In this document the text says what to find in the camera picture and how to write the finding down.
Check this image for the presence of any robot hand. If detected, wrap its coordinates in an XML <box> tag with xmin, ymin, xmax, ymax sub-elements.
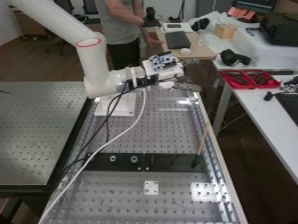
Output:
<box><xmin>141</xmin><ymin>51</ymin><xmax>204</xmax><ymax>93</ymax></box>

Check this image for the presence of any black keyboard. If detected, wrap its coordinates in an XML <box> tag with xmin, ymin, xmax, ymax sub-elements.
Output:
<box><xmin>273</xmin><ymin>92</ymin><xmax>298</xmax><ymax>127</ymax></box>
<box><xmin>164</xmin><ymin>31</ymin><xmax>193</xmax><ymax>50</ymax></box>

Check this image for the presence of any wooden desk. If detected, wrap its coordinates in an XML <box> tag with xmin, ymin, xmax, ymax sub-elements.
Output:
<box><xmin>155</xmin><ymin>21</ymin><xmax>217</xmax><ymax>62</ymax></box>

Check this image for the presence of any clear box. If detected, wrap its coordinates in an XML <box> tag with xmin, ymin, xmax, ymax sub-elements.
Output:
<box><xmin>42</xmin><ymin>87</ymin><xmax>248</xmax><ymax>224</ymax></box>

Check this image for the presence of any person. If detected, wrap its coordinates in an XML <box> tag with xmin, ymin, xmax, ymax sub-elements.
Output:
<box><xmin>94</xmin><ymin>0</ymin><xmax>167</xmax><ymax>71</ymax></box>

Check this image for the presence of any red tray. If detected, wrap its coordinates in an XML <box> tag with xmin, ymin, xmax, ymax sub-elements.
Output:
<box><xmin>221</xmin><ymin>70</ymin><xmax>257</xmax><ymax>90</ymax></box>
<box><xmin>245</xmin><ymin>69</ymin><xmax>282</xmax><ymax>90</ymax></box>

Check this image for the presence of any small wooden box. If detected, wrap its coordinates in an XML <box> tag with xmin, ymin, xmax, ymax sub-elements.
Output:
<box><xmin>215</xmin><ymin>23</ymin><xmax>239</xmax><ymax>41</ymax></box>

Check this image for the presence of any thin stick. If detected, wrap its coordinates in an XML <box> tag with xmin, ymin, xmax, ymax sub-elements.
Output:
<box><xmin>191</xmin><ymin>114</ymin><xmax>213</xmax><ymax>169</ymax></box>

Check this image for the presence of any black plate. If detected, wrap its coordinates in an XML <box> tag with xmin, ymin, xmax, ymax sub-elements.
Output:
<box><xmin>83</xmin><ymin>152</ymin><xmax>208</xmax><ymax>173</ymax></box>

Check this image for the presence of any black bag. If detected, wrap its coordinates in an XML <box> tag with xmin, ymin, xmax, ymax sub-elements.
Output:
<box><xmin>259</xmin><ymin>12</ymin><xmax>298</xmax><ymax>47</ymax></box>

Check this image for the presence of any white desk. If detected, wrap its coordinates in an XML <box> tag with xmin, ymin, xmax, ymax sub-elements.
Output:
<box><xmin>212</xmin><ymin>68</ymin><xmax>298</xmax><ymax>186</ymax></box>

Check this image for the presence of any small white square plate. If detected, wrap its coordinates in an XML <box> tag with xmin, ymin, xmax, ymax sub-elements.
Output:
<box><xmin>143</xmin><ymin>180</ymin><xmax>160</xmax><ymax>196</ymax></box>

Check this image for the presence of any white cable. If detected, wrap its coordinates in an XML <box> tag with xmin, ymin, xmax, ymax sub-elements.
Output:
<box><xmin>39</xmin><ymin>87</ymin><xmax>149</xmax><ymax>224</ymax></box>

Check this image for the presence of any black cable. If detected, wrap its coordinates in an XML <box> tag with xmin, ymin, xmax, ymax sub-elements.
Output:
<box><xmin>46</xmin><ymin>81</ymin><xmax>135</xmax><ymax>194</ymax></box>

